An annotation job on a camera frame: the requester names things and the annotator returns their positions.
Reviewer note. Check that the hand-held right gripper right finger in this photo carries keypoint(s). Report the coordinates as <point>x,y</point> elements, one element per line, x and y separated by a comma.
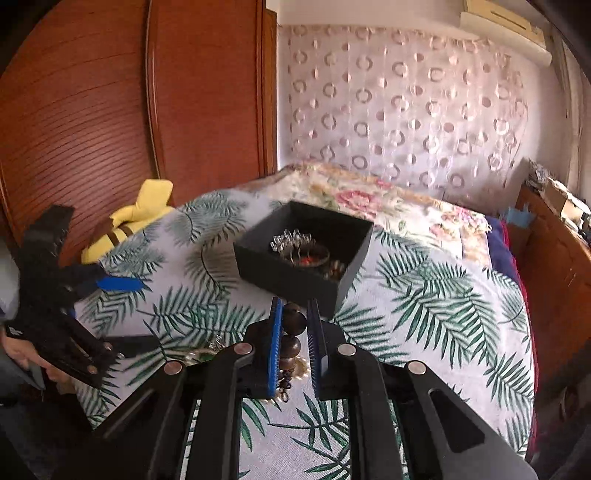
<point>316,355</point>

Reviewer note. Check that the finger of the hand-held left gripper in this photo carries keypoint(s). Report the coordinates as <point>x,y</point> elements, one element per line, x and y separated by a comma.
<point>134,345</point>
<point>120,284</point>

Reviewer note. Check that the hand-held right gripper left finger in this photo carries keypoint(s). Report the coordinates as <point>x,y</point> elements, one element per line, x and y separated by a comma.
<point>276,355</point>

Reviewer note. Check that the black cardboard box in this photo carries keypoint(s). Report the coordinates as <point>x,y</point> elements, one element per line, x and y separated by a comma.
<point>286,281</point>

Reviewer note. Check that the person's left hand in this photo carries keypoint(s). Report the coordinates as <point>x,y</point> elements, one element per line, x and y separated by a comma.
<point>16,349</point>

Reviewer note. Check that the yellow plush toy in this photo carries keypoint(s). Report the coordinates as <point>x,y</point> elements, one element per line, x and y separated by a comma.
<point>134,217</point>

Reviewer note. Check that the leaf-print cloth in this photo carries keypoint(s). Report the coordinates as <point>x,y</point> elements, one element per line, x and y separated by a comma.
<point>415,295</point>

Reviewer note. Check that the floral blanket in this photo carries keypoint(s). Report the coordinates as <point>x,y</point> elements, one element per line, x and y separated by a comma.
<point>369,203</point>

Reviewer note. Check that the brown wooden wardrobe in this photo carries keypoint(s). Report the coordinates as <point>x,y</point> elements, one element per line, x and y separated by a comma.
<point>92,115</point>

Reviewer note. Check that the dark blue blanket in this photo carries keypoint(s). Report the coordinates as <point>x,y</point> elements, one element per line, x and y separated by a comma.
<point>503,249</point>

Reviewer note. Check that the blue bag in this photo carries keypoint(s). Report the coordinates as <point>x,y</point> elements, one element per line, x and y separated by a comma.
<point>517,217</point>

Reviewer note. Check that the brown wooden cabinet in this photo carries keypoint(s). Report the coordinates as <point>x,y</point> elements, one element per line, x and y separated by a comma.
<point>554,277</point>

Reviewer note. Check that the patterned cloth pile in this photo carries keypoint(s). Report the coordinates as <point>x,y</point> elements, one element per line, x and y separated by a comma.
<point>539,173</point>

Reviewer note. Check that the open cardboard box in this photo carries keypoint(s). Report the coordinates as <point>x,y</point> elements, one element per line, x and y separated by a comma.
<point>561,198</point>

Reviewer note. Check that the patterned window curtain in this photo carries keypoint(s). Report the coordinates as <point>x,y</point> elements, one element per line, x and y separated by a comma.
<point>570,115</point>

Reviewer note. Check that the white air conditioner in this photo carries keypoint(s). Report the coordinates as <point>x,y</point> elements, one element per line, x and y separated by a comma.
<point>503,27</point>

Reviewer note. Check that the circle-patterned wall curtain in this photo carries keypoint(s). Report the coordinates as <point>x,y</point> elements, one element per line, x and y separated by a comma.
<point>406,106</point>

